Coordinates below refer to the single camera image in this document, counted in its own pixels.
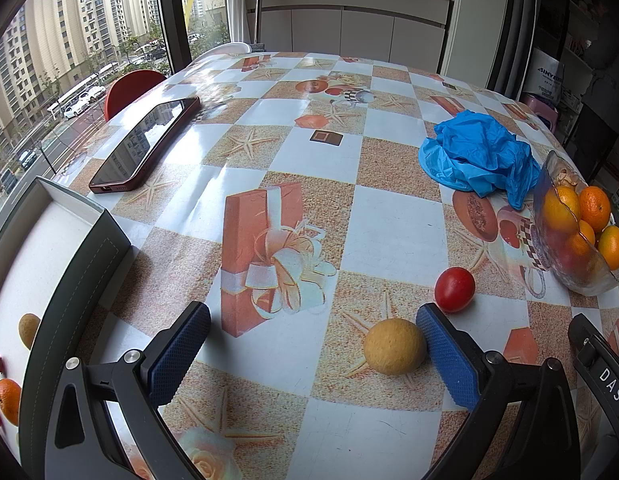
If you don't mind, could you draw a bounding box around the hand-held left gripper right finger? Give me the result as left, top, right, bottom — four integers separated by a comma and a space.
415, 302, 590, 480

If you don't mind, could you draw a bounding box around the white printed box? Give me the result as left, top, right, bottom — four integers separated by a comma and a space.
527, 47, 563, 106

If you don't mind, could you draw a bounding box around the clear glass bowl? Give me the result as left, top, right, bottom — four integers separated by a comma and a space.
532, 150, 619, 297

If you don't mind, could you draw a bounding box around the white cabinet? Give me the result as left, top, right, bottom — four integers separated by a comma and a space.
244, 0, 455, 73

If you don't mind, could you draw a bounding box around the white plastic basin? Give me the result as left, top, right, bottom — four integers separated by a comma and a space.
202, 42, 253, 58

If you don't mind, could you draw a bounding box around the crumpled blue plastic bag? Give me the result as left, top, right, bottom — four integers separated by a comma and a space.
418, 109, 541, 212

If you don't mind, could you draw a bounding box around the dark red smartphone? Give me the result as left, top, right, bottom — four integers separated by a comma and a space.
88, 96, 202, 195

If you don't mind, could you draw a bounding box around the red plastic chair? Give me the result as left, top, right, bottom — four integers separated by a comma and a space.
104, 70, 168, 122

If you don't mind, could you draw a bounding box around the yellow round fruit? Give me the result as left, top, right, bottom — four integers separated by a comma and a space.
363, 318, 427, 376
18, 313, 41, 351

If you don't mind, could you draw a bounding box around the pink plastic stool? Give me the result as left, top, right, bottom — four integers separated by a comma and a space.
519, 92, 560, 133

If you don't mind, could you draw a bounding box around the white rectangular tray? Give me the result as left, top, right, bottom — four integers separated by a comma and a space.
0, 176, 133, 480

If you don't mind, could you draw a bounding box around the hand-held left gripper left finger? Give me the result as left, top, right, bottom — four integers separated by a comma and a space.
42, 301, 212, 480

